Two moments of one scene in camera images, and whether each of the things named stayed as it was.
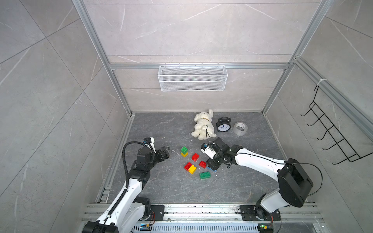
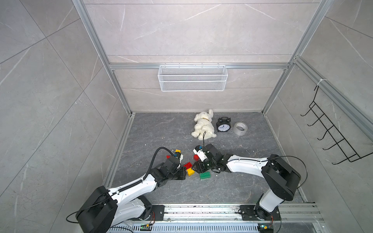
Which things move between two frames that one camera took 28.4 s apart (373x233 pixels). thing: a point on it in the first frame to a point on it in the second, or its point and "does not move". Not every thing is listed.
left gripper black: (164, 155) to (183, 173)
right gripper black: (211, 164) to (199, 166)
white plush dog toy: (204, 128) does not move
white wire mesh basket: (192, 78) does not move
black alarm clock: (223, 124) does not move
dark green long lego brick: (203, 175) does not move
